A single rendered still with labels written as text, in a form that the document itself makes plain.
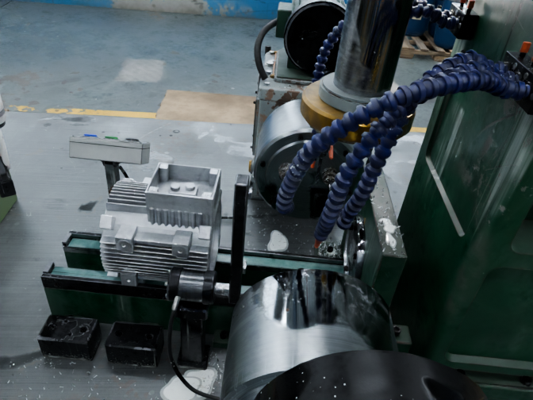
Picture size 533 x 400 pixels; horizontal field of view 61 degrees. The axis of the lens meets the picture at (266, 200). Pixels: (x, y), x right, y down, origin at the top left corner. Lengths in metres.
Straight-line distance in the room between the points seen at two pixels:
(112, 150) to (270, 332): 0.66
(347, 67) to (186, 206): 0.36
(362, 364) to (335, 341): 0.26
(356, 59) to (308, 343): 0.39
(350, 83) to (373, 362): 0.47
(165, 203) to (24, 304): 0.46
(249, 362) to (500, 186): 0.40
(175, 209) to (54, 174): 0.78
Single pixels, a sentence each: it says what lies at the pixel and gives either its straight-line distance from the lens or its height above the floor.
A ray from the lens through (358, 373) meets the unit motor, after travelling 0.32.
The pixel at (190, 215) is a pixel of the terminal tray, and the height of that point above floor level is 1.10.
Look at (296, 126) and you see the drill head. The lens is 1.03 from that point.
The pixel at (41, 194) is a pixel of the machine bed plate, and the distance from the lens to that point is 1.47.
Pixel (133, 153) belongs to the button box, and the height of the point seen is 1.06.
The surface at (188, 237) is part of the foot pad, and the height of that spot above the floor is 1.07.
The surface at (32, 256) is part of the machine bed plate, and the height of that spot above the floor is 0.80.
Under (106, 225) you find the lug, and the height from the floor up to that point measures 1.08.
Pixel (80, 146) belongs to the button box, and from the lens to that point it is 1.14.
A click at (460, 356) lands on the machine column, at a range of 0.93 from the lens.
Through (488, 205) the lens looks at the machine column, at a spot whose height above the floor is 1.26.
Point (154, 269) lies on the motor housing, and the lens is 0.88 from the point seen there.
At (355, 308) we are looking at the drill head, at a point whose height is 1.16.
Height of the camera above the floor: 1.62
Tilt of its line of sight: 36 degrees down
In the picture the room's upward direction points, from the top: 6 degrees clockwise
